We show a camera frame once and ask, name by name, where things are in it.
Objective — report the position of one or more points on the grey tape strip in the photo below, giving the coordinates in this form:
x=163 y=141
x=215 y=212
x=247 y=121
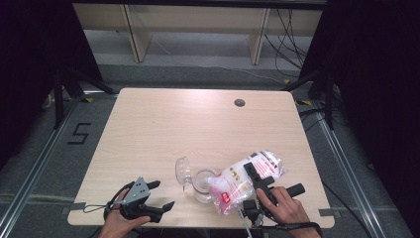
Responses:
x=77 y=206
x=327 y=213

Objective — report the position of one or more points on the clear glass jar hinged lid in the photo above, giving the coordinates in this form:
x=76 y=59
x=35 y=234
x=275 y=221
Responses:
x=202 y=185

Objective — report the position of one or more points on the red and white spouted pouch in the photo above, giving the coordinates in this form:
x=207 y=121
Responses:
x=231 y=186

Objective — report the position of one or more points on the light wooden shelf unit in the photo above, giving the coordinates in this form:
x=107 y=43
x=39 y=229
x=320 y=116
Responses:
x=198 y=16

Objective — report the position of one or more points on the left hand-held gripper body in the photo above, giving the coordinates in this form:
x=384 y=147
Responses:
x=137 y=191

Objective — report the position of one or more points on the metal floor rail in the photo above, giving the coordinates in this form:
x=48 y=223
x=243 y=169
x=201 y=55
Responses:
x=346 y=165
x=39 y=165

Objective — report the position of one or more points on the yellow and black floor marker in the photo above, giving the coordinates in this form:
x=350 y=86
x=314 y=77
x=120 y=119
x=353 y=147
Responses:
x=286 y=81
x=305 y=102
x=86 y=99

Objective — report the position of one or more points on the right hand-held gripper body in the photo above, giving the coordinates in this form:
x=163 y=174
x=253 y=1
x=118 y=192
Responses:
x=255 y=211

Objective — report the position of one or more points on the black metal stand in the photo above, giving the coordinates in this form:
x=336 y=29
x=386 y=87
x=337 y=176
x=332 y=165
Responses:
x=59 y=99
x=328 y=102

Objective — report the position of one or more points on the person's right hand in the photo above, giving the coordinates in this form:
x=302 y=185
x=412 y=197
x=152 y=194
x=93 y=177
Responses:
x=287 y=210

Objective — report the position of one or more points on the black curtain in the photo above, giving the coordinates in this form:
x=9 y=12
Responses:
x=379 y=82
x=33 y=49

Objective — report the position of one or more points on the person's left hand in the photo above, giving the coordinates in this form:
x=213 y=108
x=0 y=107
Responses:
x=114 y=224

